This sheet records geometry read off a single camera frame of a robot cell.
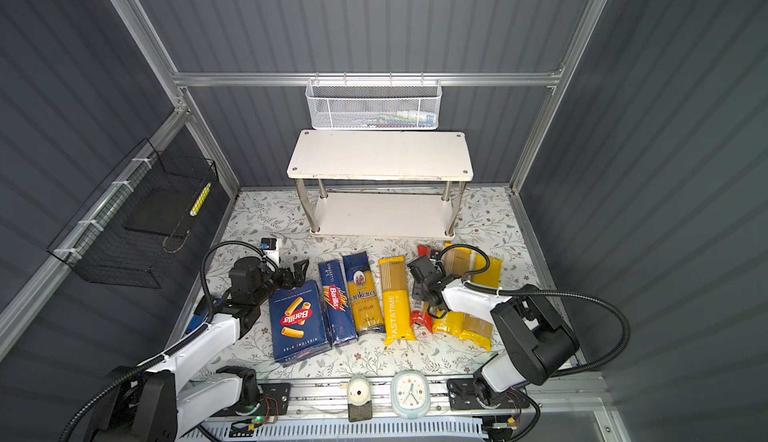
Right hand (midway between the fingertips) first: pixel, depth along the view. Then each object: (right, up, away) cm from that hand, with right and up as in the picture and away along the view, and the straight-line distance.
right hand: (427, 288), depth 93 cm
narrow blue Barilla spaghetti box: (-26, -6, -8) cm, 28 cm away
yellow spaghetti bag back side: (+15, -9, -10) cm, 20 cm away
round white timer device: (-19, -20, -25) cm, 37 cm away
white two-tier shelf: (-16, +37, +35) cm, 53 cm away
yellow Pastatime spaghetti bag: (-10, -6, -8) cm, 14 cm away
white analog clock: (-7, -21, -21) cm, 30 cm away
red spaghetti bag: (-3, -5, -10) cm, 12 cm away
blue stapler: (-66, -6, -11) cm, 67 cm away
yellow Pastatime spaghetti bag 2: (+10, +8, +4) cm, 13 cm away
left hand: (-40, +10, -6) cm, 42 cm away
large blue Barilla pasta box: (-36, -6, -13) cm, 39 cm away
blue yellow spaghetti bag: (-20, -1, -4) cm, 20 cm away
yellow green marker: (-63, +27, -13) cm, 70 cm away
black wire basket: (-76, +18, -22) cm, 81 cm away
